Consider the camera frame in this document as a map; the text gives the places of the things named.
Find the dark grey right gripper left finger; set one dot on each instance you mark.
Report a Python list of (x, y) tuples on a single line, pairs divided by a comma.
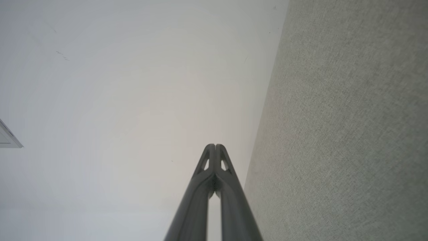
[(194, 207)]

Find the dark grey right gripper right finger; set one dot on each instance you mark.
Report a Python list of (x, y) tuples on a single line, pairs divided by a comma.
[(237, 214)]

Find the grey fabric sofa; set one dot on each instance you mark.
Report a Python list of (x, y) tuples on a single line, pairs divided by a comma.
[(341, 134)]

